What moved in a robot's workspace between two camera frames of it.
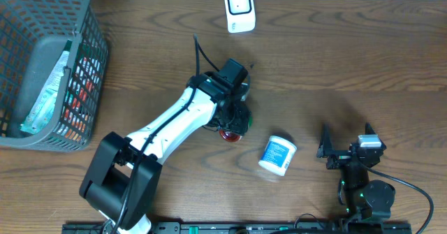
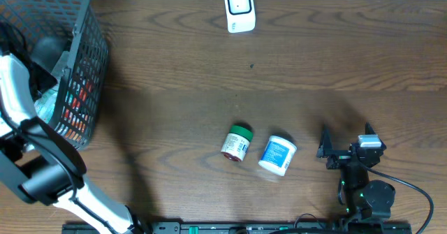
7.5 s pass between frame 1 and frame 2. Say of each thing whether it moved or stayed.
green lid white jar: moved
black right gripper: stayed
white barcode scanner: stayed
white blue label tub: stayed
